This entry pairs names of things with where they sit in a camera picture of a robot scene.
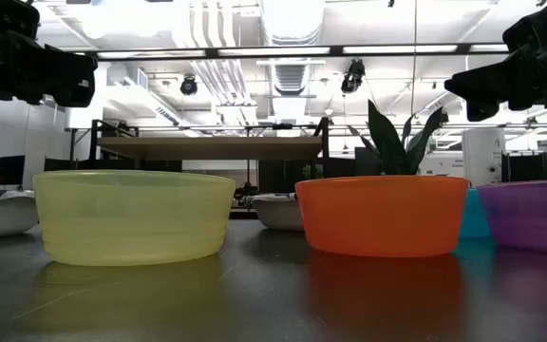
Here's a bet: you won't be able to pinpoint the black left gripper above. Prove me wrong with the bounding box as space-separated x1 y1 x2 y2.
0 30 99 109

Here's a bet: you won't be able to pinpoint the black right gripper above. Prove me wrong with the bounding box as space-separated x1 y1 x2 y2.
443 32 547 123

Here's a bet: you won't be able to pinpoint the blue plastic bowl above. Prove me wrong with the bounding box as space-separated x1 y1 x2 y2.
459 187 493 239

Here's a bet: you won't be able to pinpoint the purple plastic bowl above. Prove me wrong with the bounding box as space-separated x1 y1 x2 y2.
476 179 547 256

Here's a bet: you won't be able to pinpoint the yellow translucent plastic bowl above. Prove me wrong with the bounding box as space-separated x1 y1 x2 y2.
32 169 236 267

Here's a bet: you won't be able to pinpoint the orange plastic bowl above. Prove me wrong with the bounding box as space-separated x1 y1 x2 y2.
294 175 470 258

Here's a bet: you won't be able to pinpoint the white cylindrical column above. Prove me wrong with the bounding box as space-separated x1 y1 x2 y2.
462 127 507 188

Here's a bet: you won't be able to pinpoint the black partition panels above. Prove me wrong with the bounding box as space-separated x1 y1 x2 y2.
500 150 547 184

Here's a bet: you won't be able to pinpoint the black monitor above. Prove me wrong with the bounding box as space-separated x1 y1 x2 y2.
0 154 27 187

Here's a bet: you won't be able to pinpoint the green plant in white pot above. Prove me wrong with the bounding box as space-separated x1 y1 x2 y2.
347 99 445 179

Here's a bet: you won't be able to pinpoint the round black ceiling fixture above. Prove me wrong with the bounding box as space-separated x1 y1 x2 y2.
179 74 199 97

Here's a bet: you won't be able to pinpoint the black beam with light strip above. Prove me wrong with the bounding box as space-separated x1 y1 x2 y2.
57 43 512 61

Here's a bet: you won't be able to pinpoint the thin hanging cable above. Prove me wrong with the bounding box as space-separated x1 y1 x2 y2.
411 0 419 115

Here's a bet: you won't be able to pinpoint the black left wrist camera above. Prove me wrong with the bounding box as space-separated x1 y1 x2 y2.
0 0 41 48

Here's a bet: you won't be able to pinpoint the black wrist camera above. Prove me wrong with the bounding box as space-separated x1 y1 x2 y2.
0 0 41 48
501 3 547 48

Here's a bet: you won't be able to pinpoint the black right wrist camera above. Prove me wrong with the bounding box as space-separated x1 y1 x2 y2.
501 3 547 48

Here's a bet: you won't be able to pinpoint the black overhead camera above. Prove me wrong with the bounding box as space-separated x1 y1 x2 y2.
340 58 368 95

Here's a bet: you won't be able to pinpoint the wooden shelf with black frame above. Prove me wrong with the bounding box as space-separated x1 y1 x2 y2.
87 117 331 181

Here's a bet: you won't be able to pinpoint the silver ventilation duct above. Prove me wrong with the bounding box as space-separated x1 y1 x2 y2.
258 0 327 123

